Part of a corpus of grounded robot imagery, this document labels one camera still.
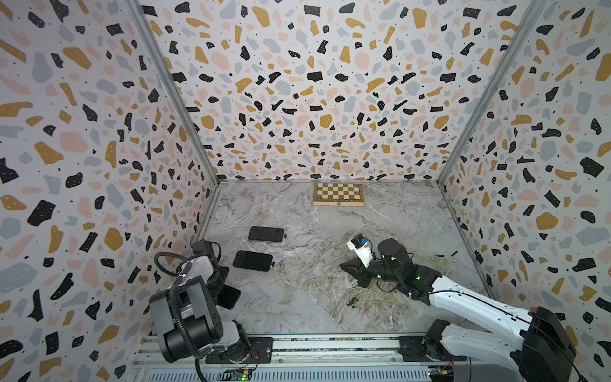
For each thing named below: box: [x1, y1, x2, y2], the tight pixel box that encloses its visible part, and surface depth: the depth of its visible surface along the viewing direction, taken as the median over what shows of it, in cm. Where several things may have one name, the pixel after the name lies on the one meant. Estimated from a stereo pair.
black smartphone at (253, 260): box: [233, 249, 273, 273], surface depth 97 cm
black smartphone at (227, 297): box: [215, 284, 242, 310], surface depth 86 cm
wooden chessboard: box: [313, 183, 366, 207], surface depth 115 cm
